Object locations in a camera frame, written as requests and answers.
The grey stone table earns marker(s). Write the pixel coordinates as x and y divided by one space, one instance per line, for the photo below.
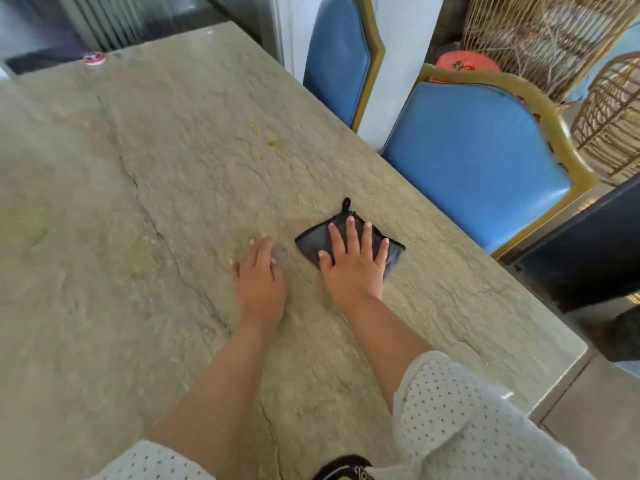
125 244

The scattered yellow food crumbs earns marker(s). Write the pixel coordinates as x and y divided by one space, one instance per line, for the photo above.
272 143

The blue padded chair gold frame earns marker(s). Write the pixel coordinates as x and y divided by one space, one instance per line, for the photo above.
475 159
337 59

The grey stone planter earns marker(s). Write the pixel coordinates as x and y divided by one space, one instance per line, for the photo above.
615 334

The white dotted left sleeve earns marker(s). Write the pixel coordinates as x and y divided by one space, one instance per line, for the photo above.
150 464

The red plastic stool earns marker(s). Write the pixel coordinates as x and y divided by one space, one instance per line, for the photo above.
467 62

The person's right hand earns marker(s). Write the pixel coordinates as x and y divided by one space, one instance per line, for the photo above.
355 277

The white dotted right sleeve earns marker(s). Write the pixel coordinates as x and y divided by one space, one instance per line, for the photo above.
465 424

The person's left hand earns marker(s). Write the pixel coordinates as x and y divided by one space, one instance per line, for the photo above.
260 289

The grey ribbed radiator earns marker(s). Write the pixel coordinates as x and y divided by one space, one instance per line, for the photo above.
100 19

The black pillar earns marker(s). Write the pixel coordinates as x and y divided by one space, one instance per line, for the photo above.
585 249

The dark grey cloth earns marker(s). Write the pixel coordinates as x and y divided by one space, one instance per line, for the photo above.
312 242

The white dotted sleeve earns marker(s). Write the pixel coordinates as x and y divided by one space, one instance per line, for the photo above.
465 424
150 464

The person's right forearm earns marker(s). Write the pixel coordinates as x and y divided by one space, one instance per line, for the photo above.
390 344

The person's left forearm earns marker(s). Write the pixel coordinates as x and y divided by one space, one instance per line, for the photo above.
220 399

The group of rattan chairs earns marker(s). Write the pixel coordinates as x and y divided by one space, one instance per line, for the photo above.
545 39

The red round call button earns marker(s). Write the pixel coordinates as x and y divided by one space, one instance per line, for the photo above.
94 58

